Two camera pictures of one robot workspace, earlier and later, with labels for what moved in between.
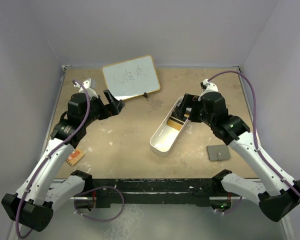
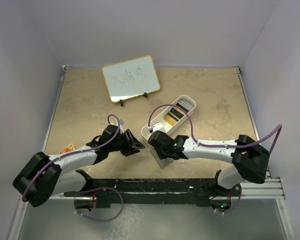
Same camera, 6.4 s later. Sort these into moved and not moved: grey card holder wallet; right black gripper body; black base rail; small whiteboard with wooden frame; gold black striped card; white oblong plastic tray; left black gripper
Moved: grey card holder wallet; left black gripper; white oblong plastic tray; right black gripper body; gold black striped card
Not moved: small whiteboard with wooden frame; black base rail
